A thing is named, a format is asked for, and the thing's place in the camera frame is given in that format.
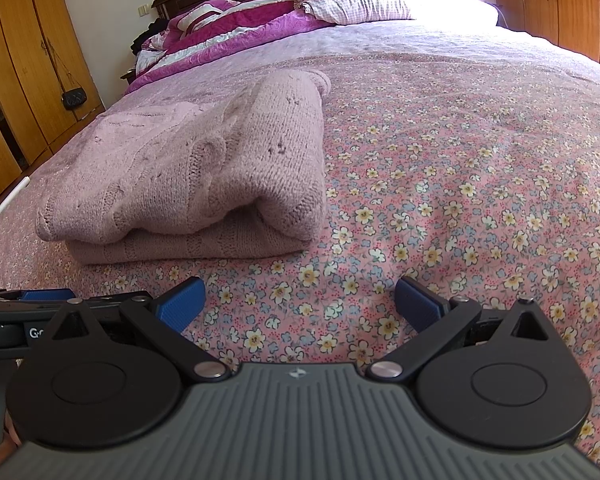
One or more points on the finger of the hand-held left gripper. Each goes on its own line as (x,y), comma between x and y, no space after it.
(45,295)

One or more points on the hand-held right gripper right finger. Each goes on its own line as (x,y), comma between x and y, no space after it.
(420,305)

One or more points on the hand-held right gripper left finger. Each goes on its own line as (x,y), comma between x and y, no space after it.
(177,305)

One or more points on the pile of dark clothes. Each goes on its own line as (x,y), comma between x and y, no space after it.
(149,35)

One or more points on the person's left hand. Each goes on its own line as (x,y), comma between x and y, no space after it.
(7,447)

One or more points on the white pole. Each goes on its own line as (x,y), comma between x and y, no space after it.
(5,202)

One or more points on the bed with pink floral sheet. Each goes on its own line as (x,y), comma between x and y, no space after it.
(455,185)

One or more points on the small black purse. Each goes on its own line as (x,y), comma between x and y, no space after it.
(75,99)

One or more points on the dark wooden nightstand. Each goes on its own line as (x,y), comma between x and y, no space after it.
(130,76)

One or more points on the wooden wardrobe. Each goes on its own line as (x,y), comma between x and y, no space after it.
(25,60)

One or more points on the purple and white quilt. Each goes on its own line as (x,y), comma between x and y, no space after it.
(230,35)

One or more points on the pink checked pillow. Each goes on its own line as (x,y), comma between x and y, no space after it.
(395,2)

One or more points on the wooden dresser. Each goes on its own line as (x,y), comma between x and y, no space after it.
(565,10)

